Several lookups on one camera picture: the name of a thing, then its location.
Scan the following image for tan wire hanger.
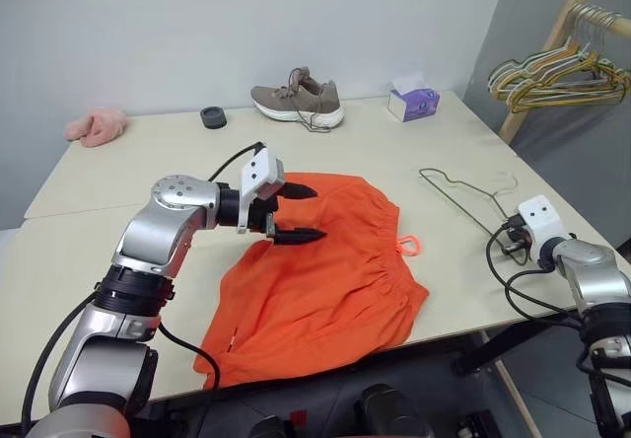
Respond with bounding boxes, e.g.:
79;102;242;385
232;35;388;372
512;11;603;77

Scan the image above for light wooden leg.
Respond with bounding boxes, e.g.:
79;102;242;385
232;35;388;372
479;329;539;438

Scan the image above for purple tissue box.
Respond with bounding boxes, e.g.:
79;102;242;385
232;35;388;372
386;74;442;124

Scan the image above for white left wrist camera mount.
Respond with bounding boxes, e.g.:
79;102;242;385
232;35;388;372
236;149;287;235

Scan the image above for pink fluffy slipper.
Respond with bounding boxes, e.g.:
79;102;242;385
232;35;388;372
64;107;130;149

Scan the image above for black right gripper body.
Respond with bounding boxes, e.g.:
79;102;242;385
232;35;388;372
507;226;533;257

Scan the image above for small dark rounded shape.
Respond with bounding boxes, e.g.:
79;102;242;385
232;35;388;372
247;414;298;438

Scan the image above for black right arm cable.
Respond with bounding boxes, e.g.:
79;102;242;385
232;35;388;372
485;214;593;331

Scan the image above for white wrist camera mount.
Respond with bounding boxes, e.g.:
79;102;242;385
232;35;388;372
516;193;576;257
236;149;287;235

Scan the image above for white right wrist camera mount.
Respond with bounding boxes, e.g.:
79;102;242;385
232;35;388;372
516;193;576;257

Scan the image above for wooden clothes rack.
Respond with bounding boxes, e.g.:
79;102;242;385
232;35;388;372
498;0;631;144

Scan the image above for white wire hanger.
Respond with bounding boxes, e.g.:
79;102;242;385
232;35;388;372
487;11;600;95

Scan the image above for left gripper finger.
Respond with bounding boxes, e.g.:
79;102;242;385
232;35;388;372
282;181;319;201
272;227;328;248

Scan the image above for large dark rounded shape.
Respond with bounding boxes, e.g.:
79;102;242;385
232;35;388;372
353;383;431;438

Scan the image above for grey wire hanger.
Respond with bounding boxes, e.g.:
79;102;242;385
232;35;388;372
418;167;521;242

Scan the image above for black table frame bar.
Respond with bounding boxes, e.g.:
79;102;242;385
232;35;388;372
453;309;593;377

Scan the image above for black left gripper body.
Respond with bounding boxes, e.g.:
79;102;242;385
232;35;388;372
247;193;282;238

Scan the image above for brown sneaker white sole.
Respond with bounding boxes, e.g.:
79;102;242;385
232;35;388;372
249;66;345;134

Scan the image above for orange shorts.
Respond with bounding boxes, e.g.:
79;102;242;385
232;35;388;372
191;172;431;391

